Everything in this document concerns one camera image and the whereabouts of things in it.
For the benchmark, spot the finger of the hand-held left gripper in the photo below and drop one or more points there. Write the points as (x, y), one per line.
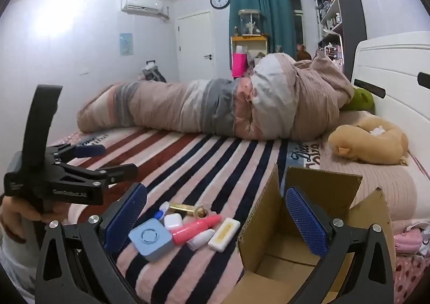
(117, 171)
(89, 150)

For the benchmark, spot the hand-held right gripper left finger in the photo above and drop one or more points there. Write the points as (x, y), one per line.
(126, 220)

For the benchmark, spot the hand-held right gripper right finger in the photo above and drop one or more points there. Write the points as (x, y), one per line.
(305, 223)

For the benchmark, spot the blue square case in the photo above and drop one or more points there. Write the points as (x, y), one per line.
(149, 238)

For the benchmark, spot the small white case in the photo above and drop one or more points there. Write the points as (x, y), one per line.
(173, 221)

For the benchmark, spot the cardboard box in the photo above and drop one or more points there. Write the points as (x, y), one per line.
(268, 257)

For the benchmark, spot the gold metal cylinder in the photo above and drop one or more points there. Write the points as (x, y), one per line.
(184, 209)

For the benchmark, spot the pink tube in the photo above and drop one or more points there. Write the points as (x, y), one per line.
(191, 232)

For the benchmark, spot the small white bottle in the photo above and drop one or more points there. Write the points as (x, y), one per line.
(201, 239)

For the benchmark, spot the white yellow rectangular box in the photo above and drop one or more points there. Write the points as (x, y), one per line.
(223, 235)

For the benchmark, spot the person's left hand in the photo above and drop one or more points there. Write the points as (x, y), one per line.
(16, 213)

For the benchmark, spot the rolled pink grey duvet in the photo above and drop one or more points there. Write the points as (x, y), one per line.
(168, 106)

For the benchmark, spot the striped blanket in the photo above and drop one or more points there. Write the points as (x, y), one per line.
(201, 163)

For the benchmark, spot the pink ribbed pillow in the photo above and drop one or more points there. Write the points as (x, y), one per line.
(386, 186)

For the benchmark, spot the tan plush toy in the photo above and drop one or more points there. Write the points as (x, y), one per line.
(369, 149)

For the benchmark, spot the grey backpack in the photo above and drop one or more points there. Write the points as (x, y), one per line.
(153, 72)

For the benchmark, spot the pink polka dot cloth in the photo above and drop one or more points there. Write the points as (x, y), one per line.
(410, 273)

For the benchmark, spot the green plush toy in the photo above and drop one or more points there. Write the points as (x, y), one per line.
(361, 99)

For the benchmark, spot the white door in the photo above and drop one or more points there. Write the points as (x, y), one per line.
(195, 49)

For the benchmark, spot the white air conditioner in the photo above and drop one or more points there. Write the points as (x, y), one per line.
(141, 3)

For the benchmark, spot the pink bag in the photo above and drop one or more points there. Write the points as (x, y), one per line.
(239, 65)

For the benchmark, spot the brown round object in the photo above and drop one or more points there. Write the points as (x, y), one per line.
(303, 53)

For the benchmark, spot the white bed headboard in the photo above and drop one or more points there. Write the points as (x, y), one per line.
(396, 65)

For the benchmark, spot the yellow shelf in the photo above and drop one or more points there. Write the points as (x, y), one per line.
(250, 40)

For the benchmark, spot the glass display case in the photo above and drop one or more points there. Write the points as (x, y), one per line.
(250, 22)

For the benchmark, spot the window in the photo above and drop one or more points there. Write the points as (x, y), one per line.
(297, 18)

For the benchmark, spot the teal curtain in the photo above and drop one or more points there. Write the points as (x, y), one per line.
(268, 15)

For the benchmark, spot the dark bookshelf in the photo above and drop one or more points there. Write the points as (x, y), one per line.
(352, 5)

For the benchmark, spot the small blue wall poster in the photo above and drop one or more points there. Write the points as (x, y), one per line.
(126, 44)

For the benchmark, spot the round wall clock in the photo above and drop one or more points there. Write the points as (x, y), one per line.
(220, 0)

